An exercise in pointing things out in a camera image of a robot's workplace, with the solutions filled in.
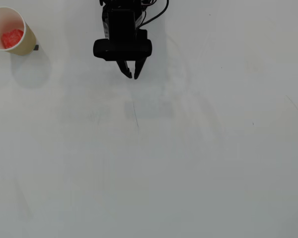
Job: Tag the small dark block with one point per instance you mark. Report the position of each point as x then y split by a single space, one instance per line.
36 47

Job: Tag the red cube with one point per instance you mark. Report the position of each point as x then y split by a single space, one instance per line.
13 38

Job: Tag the beige paper cup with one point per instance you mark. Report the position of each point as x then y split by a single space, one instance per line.
27 42

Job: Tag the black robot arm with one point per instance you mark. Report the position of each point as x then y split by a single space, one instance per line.
121 3

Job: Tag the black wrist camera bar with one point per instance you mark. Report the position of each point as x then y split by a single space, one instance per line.
123 49

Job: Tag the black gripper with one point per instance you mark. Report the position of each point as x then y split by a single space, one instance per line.
132 67

